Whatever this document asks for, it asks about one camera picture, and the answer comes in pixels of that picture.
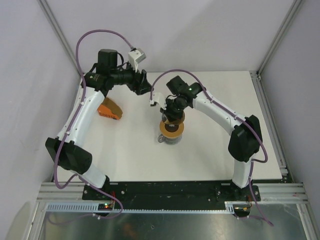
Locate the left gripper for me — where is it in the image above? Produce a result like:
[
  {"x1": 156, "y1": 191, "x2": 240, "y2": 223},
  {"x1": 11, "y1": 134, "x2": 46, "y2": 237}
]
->
[{"x1": 110, "y1": 60, "x2": 154, "y2": 96}]

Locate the brown paper coffee filter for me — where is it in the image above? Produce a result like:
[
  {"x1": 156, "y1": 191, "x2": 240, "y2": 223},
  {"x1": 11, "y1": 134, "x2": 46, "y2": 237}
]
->
[{"x1": 161, "y1": 112, "x2": 185, "y2": 125}]

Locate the wooden dripper holder ring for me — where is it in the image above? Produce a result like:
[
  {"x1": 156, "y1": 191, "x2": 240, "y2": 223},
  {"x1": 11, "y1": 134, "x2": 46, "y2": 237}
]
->
[{"x1": 159, "y1": 119, "x2": 186, "y2": 138}]

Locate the clear glass server jug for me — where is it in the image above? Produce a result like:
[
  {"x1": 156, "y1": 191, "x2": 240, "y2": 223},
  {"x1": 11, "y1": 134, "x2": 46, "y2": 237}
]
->
[{"x1": 157, "y1": 134, "x2": 183, "y2": 145}]

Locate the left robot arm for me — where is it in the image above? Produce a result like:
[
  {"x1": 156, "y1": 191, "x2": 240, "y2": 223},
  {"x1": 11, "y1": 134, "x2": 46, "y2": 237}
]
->
[{"x1": 45, "y1": 48, "x2": 152, "y2": 200}]

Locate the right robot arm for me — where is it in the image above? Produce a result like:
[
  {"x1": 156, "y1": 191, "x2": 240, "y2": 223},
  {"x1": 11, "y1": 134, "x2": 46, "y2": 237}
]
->
[{"x1": 161, "y1": 76, "x2": 263, "y2": 201}]

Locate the orange coffee filter box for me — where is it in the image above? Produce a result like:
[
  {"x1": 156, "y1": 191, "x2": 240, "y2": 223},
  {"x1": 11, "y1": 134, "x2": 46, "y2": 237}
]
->
[{"x1": 97, "y1": 97, "x2": 123, "y2": 120}]

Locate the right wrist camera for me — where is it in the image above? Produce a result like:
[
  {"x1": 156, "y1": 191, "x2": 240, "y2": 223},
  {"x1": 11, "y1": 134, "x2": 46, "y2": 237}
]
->
[{"x1": 149, "y1": 92, "x2": 167, "y2": 110}]

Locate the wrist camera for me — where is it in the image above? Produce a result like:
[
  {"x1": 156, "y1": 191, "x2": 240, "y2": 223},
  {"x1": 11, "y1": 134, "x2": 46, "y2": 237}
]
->
[
  {"x1": 149, "y1": 92, "x2": 167, "y2": 110},
  {"x1": 128, "y1": 48, "x2": 146, "y2": 73}
]

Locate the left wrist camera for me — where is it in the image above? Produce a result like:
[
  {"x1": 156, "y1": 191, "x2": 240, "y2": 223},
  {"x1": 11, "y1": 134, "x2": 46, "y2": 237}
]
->
[{"x1": 128, "y1": 48, "x2": 146, "y2": 73}]

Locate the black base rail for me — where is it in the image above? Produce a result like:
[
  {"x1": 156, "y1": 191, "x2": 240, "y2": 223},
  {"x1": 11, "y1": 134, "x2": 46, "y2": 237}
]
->
[{"x1": 82, "y1": 179, "x2": 261, "y2": 210}]

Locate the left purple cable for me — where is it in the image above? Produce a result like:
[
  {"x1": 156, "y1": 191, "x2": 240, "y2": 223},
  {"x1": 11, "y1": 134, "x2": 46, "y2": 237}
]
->
[{"x1": 53, "y1": 29, "x2": 136, "y2": 221}]

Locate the purple cable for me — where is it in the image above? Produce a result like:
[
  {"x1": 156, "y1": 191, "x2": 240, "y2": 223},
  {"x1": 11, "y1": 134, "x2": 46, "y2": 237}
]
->
[
  {"x1": 53, "y1": 29, "x2": 136, "y2": 221},
  {"x1": 149, "y1": 69, "x2": 275, "y2": 227}
]

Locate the left aluminium frame post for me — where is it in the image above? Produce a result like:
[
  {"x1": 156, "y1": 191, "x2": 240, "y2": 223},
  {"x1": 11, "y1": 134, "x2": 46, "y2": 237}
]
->
[{"x1": 37, "y1": 0, "x2": 80, "y2": 75}]

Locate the aluminium frame post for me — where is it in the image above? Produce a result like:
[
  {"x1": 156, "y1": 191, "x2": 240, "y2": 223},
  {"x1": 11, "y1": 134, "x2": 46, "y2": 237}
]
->
[
  {"x1": 256, "y1": 0, "x2": 306, "y2": 76},
  {"x1": 37, "y1": 0, "x2": 80, "y2": 75}
]

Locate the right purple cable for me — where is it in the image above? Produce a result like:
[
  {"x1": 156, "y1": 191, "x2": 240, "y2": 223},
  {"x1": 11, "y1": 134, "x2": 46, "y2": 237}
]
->
[{"x1": 149, "y1": 69, "x2": 275, "y2": 227}]

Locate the grey cable duct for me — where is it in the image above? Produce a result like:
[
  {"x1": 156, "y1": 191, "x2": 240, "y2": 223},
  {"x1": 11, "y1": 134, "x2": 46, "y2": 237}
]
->
[{"x1": 46, "y1": 202, "x2": 235, "y2": 214}]

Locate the right aluminium frame post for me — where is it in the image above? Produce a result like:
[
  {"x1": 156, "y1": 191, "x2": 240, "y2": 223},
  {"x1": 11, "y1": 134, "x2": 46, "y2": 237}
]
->
[{"x1": 256, "y1": 0, "x2": 306, "y2": 76}]

